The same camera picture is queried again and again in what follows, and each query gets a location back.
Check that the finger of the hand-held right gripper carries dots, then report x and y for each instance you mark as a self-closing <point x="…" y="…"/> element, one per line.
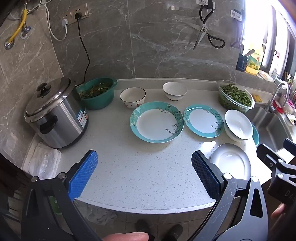
<point x="268" y="155"/>
<point x="290" y="148"/>

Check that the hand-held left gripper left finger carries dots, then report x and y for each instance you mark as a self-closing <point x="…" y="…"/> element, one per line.
<point x="85" y="173"/>

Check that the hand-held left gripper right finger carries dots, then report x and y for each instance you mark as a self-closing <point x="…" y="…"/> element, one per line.
<point x="203" y="171"/>

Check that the white plate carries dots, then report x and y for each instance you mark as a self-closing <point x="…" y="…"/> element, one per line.
<point x="231" y="162"/>

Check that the wide white deep bowl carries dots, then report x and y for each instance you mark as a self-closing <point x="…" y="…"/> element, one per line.
<point x="238" y="125"/>

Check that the small teal floral plate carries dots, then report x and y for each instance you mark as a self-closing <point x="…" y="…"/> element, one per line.
<point x="203" y="120"/>

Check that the large teal floral plate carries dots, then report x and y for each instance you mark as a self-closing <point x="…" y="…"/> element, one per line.
<point x="155" y="122"/>

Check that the small white bowl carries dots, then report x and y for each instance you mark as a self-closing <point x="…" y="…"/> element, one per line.
<point x="174" y="90"/>

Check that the black-rimmed patterned bowl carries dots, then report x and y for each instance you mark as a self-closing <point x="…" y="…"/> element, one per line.
<point x="131" y="97"/>

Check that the person's right hand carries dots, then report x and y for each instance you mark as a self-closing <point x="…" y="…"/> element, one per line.
<point x="278" y="210"/>

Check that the person's left hand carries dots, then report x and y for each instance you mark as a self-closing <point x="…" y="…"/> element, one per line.
<point x="124" y="236"/>

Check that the teal plastic colander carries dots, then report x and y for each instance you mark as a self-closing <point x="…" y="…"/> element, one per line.
<point x="256" y="136"/>

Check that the stainless steel sink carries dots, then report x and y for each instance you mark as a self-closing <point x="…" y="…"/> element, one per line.
<point x="270" y="129"/>

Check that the grey floor cloth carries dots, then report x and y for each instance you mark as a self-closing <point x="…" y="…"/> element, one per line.
<point x="99" y="215"/>

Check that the red plastic item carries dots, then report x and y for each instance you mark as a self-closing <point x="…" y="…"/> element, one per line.
<point x="277" y="105"/>

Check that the white towel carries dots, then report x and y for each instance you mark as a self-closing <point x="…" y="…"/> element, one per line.
<point x="41" y="160"/>

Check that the chrome faucet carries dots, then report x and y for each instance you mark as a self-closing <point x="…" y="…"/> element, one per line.
<point x="269" y="105"/>

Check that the yellow rag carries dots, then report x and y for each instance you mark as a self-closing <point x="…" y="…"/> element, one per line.
<point x="256" y="97"/>

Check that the stainless steel rice cooker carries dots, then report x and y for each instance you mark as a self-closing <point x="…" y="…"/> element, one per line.
<point x="57" y="115"/>

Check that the green leafy vegetables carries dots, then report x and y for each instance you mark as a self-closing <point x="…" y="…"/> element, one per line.
<point x="235" y="97"/>

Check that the person's right shoe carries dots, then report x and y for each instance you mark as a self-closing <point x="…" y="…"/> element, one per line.
<point x="173" y="231"/>

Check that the clear glass bowl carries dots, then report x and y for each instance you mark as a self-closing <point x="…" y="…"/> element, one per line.
<point x="223" y="102"/>

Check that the green plastic basin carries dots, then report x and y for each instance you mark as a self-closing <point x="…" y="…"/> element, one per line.
<point x="99" y="102"/>

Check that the white packet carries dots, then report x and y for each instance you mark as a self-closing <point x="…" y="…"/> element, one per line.
<point x="266" y="76"/>

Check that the green vegetable scraps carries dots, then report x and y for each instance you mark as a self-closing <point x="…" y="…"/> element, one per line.
<point x="93" y="90"/>

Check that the yellow cooking oil bottle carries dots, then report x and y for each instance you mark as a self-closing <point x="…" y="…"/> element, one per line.
<point x="254" y="62"/>

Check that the blue utensil holder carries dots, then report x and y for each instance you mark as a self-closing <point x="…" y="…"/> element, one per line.
<point x="241" y="63"/>

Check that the window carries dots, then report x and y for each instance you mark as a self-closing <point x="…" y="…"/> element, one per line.
<point x="270" y="46"/>

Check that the wall socket panel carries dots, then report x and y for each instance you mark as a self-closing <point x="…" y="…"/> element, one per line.
<point x="83" y="11"/>

